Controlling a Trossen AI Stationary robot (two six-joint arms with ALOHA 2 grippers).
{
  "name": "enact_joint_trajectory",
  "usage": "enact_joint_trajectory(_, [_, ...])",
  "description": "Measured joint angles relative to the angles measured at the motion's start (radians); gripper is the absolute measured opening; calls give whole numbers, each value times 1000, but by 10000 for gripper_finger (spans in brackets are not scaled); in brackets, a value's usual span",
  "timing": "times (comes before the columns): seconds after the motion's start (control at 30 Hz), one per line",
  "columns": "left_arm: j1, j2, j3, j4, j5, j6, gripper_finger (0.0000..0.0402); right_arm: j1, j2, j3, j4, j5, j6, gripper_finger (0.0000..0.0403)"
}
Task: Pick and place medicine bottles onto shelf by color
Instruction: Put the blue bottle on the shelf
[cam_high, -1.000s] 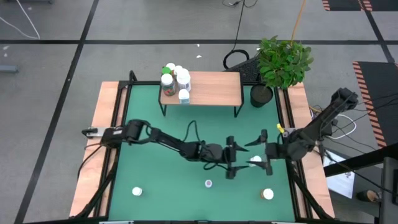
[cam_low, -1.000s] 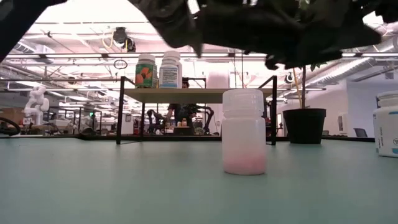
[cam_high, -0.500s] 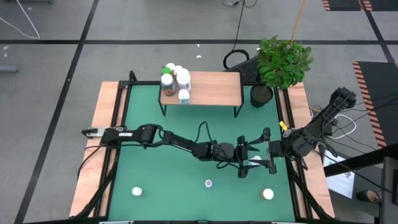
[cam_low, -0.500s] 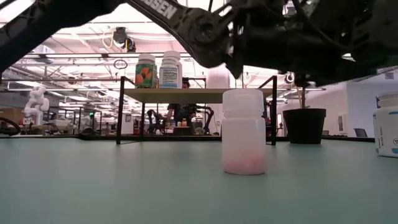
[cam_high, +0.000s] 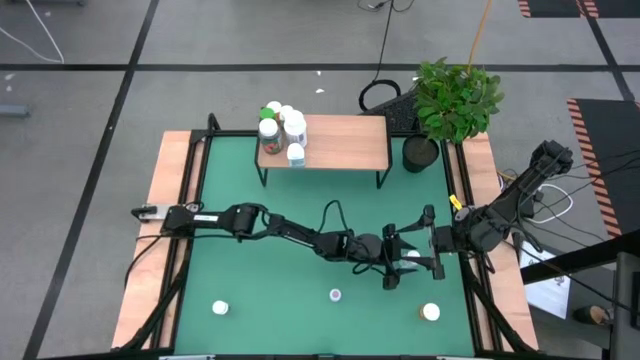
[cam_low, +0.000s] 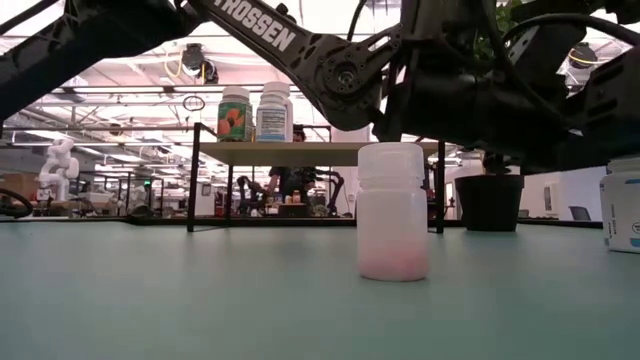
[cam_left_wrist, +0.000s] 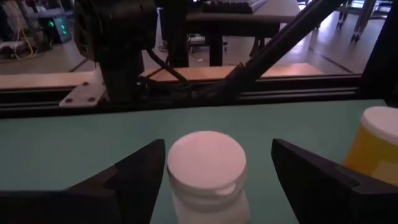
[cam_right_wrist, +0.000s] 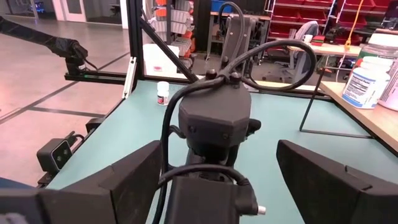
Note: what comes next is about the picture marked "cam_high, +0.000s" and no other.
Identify person's brown shoe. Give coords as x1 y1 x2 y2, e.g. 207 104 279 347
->
572 304 609 325

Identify white headache bottle maroon label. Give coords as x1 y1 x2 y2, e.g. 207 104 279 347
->
282 109 309 148

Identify small white bottle blue-striped label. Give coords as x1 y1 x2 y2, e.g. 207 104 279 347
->
286 142 307 169

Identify white floor cable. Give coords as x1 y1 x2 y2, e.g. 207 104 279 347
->
0 0 66 64

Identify grey metal post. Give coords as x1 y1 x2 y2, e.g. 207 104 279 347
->
609 252 640 360

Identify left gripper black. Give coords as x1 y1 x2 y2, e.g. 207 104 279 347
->
344 224 421 291

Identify white bottle front right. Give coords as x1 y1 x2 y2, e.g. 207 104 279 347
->
418 302 442 323

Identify black textured floor mat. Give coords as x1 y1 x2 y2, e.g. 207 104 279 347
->
362 89 426 135

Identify grey floor object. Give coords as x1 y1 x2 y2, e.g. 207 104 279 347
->
0 103 34 119

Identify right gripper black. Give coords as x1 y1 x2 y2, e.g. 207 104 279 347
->
393 203 501 281

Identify green table mat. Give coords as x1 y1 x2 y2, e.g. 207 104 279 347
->
173 134 475 357

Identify yellow cable beside plant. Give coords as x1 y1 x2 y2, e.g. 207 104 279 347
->
467 0 495 71

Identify white paper sheet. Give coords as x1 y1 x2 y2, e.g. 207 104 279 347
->
519 239 572 320

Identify white cable by arm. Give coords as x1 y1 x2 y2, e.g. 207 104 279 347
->
529 183 575 225

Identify black metal beam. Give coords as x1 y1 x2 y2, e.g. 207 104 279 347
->
519 229 640 285

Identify black hazard-striped floor mat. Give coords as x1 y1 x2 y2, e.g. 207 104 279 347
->
579 0 640 20
567 98 640 239
517 0 584 20

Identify wooden shelf black metal frame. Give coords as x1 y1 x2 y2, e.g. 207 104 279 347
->
253 113 394 190

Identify green plant in black pot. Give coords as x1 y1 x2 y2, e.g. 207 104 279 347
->
402 57 506 174

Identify black coiled floor cable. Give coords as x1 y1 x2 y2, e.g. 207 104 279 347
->
358 0 404 112

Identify gummy vitamin bottle fruit label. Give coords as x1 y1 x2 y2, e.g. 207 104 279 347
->
257 117 284 155

